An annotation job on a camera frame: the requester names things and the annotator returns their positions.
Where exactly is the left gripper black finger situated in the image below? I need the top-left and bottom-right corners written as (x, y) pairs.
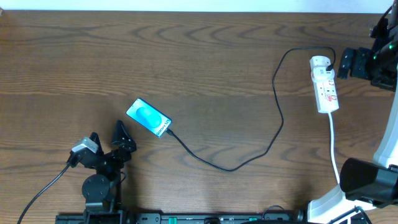
top-left (111, 120), bottom-right (137, 152)
top-left (90, 132), bottom-right (104, 156)

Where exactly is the black charger cable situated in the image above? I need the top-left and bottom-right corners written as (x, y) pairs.
top-left (165, 45), bottom-right (337, 173)

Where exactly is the blue Galaxy smartphone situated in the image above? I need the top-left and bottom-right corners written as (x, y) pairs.
top-left (126, 98), bottom-right (172, 138)

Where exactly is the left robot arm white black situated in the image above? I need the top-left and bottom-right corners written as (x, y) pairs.
top-left (67, 120), bottom-right (136, 223)

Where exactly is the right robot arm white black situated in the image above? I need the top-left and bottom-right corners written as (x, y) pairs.
top-left (304, 1), bottom-right (397, 223)

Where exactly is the white usb charger plug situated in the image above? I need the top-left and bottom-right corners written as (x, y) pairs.
top-left (311, 66), bottom-right (335, 83)

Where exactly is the white power strip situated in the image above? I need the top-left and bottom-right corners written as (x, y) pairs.
top-left (310, 55), bottom-right (339, 114)

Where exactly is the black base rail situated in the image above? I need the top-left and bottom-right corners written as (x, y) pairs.
top-left (55, 211), bottom-right (306, 224)

